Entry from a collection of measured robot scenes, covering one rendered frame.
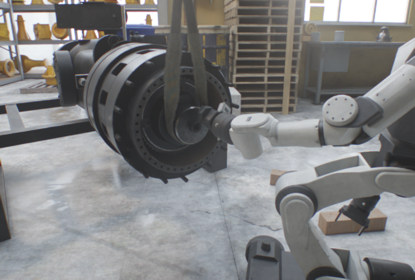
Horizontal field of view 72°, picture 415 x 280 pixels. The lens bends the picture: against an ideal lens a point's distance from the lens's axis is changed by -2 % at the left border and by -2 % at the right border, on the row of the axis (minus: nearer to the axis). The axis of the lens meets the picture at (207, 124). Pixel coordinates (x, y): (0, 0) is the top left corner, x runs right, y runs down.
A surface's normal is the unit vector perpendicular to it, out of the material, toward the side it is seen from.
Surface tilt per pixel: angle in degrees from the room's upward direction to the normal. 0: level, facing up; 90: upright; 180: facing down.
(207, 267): 0
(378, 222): 90
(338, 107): 51
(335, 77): 90
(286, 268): 0
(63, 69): 64
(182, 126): 90
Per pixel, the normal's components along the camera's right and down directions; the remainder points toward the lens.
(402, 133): -0.55, 0.67
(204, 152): -0.44, -0.74
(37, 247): 0.00, -0.96
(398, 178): -0.22, 0.28
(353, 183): -0.54, 0.47
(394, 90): -0.50, -0.43
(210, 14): 0.08, 0.29
